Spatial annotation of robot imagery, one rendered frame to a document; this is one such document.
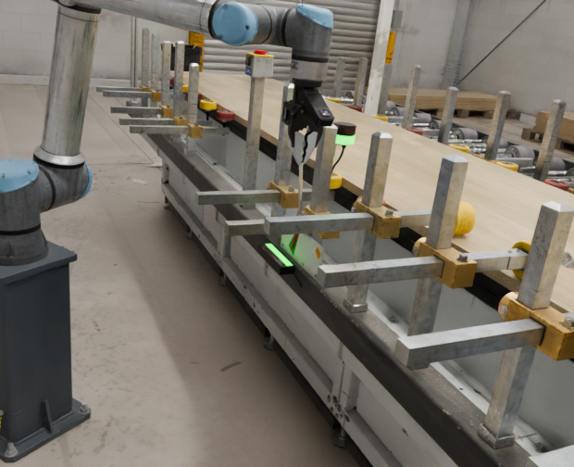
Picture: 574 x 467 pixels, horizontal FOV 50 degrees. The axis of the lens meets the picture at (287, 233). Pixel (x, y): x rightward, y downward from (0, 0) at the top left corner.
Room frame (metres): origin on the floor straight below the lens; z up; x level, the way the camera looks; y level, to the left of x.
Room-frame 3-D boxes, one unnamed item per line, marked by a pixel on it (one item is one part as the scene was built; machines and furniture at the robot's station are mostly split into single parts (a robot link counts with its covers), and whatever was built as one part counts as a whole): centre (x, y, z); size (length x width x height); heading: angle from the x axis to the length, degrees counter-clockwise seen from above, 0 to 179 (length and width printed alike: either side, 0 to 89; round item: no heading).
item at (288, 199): (1.78, 0.02, 0.84); 0.13 x 0.06 x 0.05; 26
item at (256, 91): (2.04, 0.15, 0.93); 0.05 x 0.05 x 0.45; 26
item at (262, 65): (2.04, 0.15, 1.18); 0.07 x 0.07 x 0.08; 26
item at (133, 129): (2.64, 0.51, 0.82); 0.43 x 0.03 x 0.04; 116
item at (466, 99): (9.87, -2.12, 0.23); 2.41 x 0.77 x 0.17; 120
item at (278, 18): (1.57, 0.10, 1.33); 0.12 x 0.12 x 0.09; 68
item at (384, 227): (1.33, -0.20, 0.95); 0.13 x 0.06 x 0.05; 26
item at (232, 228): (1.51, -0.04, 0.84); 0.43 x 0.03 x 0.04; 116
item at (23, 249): (1.67, 0.80, 0.65); 0.19 x 0.19 x 0.10
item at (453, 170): (1.13, -0.30, 0.91); 0.03 x 0.03 x 0.48; 26
